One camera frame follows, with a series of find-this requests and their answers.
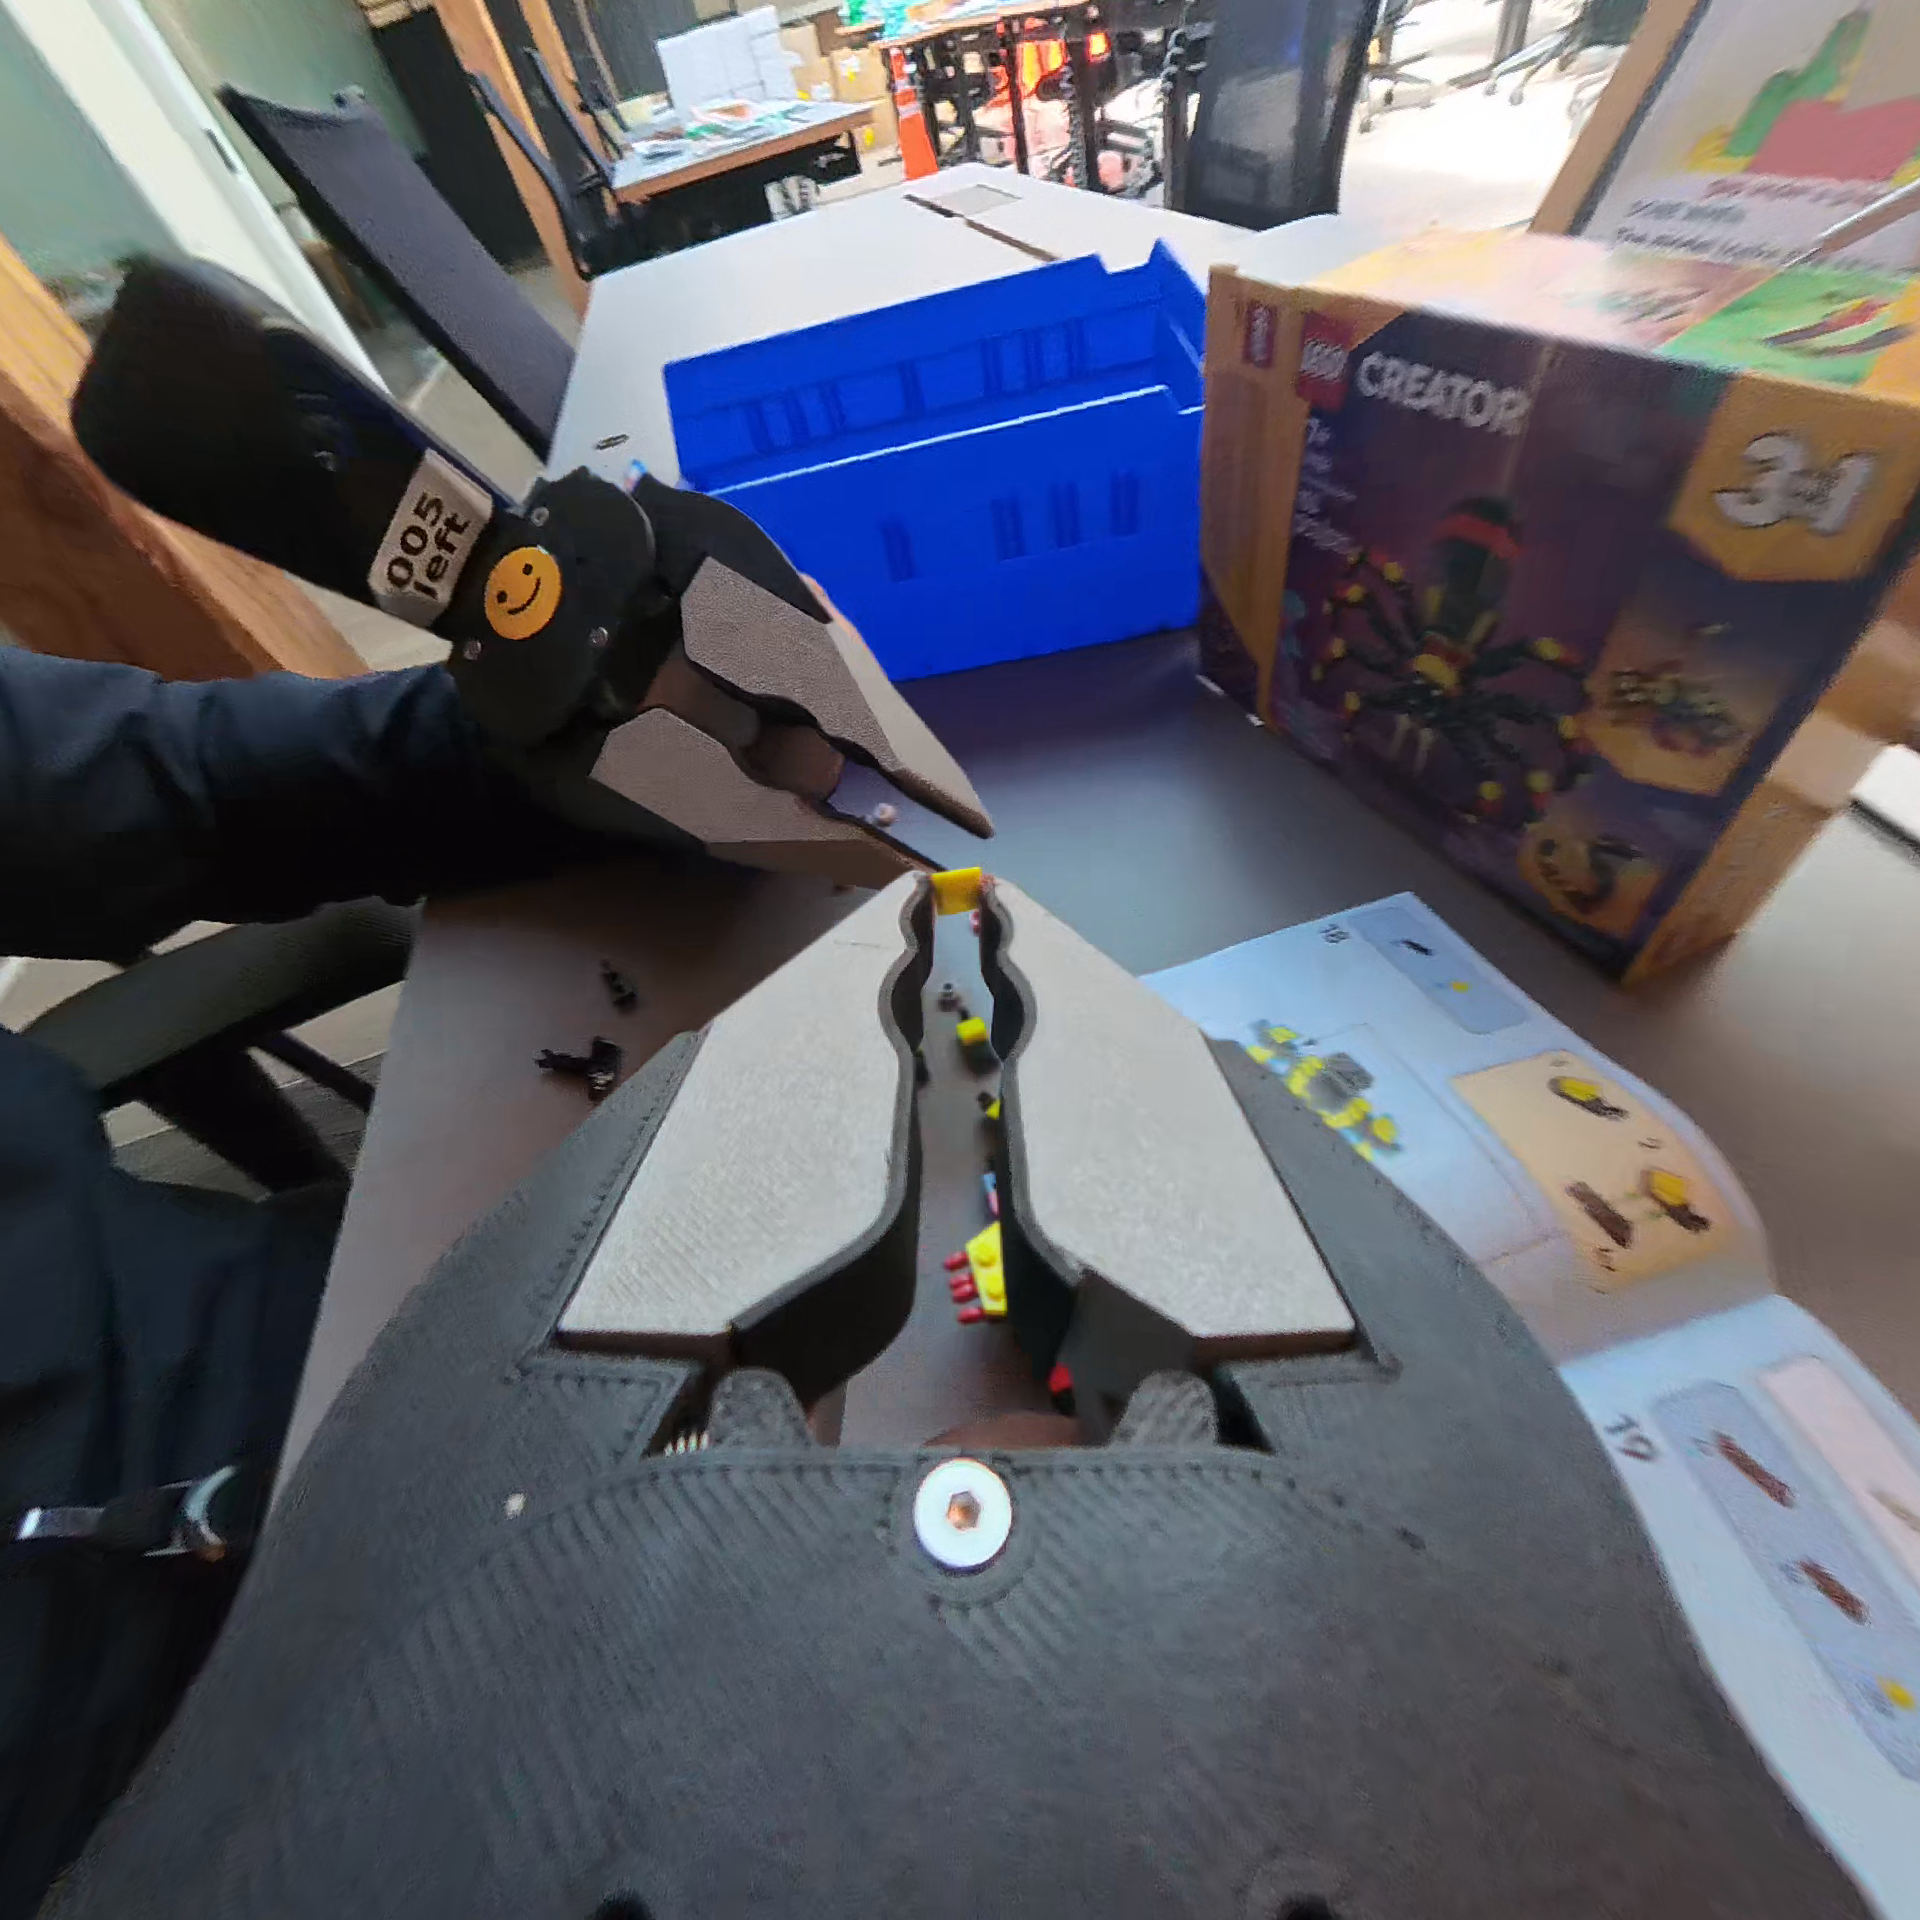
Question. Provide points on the printed cardboard board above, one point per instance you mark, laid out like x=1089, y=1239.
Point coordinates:
x=1723, y=119

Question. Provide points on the orange traffic cone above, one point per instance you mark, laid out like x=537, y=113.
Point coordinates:
x=913, y=128

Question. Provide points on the purple lego set box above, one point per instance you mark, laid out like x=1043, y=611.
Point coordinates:
x=1500, y=600

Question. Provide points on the lego instruction booklet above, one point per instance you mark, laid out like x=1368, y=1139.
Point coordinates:
x=1574, y=1171

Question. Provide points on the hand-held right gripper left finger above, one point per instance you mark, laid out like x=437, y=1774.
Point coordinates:
x=764, y=1185

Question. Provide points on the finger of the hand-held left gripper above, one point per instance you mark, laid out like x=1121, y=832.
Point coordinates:
x=779, y=646
x=705, y=795

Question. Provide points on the person's dark clothed lap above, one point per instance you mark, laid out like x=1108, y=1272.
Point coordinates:
x=118, y=1320

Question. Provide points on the black mesh office chair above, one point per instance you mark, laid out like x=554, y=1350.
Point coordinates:
x=1276, y=106

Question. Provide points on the yellow lego brick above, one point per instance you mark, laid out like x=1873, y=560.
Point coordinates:
x=955, y=890

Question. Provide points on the black lego piece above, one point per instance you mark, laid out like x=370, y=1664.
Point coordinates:
x=618, y=986
x=587, y=1062

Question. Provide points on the blue plastic bin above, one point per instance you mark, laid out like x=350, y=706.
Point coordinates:
x=960, y=557

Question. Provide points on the person's left forearm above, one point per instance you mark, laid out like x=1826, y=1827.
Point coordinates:
x=225, y=795

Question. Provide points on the thin metal rod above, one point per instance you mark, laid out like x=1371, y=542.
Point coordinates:
x=1852, y=224

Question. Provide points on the stack of white boxes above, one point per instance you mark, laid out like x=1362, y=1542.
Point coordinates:
x=720, y=54

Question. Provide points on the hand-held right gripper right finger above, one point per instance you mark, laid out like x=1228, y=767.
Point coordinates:
x=1154, y=1185

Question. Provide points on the cluttered background table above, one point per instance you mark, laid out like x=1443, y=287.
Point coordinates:
x=734, y=149

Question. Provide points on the wooden panel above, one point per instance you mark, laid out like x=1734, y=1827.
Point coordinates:
x=118, y=511

